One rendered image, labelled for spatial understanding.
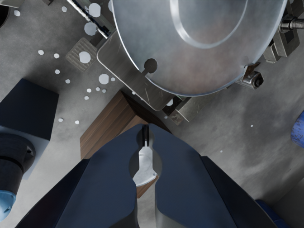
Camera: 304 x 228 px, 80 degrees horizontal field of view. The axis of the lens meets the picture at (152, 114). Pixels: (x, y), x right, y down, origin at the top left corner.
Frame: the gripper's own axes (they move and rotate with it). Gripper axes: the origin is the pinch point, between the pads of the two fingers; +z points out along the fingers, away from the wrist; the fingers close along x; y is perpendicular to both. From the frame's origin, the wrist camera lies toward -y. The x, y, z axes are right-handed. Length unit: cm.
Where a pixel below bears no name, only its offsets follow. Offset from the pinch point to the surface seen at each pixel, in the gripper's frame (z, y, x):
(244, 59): 22.2, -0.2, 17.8
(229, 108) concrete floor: 122, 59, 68
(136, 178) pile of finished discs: 58, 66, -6
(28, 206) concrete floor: 72, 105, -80
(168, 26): 17.3, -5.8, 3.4
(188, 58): 18.5, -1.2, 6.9
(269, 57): 32.6, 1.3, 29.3
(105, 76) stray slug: 27.5, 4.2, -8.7
